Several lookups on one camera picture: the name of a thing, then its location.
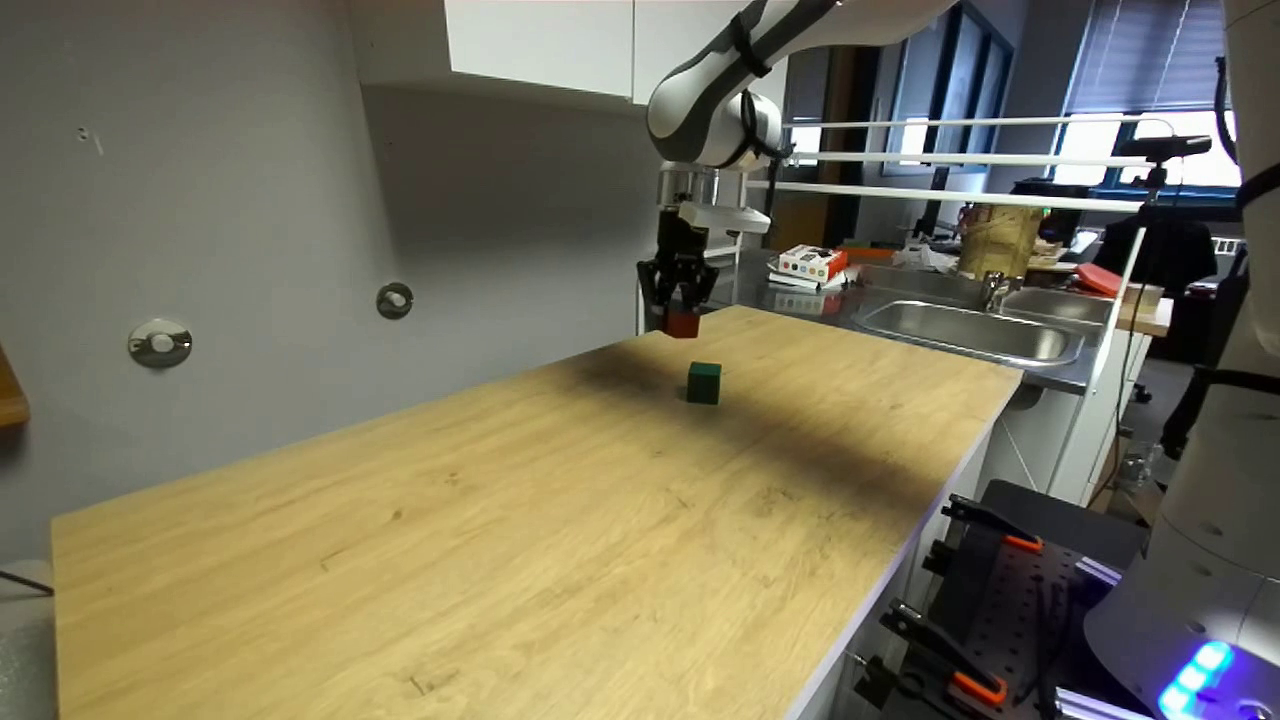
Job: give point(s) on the orange wooden block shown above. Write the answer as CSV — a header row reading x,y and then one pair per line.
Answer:
x,y
680,327

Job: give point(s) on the white wall cabinet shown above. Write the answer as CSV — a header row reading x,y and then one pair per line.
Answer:
x,y
547,40

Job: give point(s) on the white metal rail frame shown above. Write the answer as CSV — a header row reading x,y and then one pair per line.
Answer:
x,y
935,195

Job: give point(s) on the black orange bar clamp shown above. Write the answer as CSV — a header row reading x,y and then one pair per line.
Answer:
x,y
949,662
992,520

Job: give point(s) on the round grey wall fitting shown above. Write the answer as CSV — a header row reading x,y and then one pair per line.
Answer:
x,y
392,297

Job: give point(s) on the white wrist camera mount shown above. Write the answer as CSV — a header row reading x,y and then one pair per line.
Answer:
x,y
726,200

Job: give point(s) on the stainless steel sink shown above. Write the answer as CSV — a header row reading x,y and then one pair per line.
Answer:
x,y
970,331

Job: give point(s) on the black camera on tripod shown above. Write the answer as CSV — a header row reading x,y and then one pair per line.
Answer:
x,y
1162,147

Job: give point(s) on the round white wall socket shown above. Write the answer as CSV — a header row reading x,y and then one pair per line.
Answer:
x,y
163,343

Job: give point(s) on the green wooden block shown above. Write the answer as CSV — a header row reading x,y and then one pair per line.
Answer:
x,y
703,380

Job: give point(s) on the red and white box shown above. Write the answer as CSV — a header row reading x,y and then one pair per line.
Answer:
x,y
813,260

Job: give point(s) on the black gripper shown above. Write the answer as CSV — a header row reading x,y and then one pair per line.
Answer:
x,y
680,247

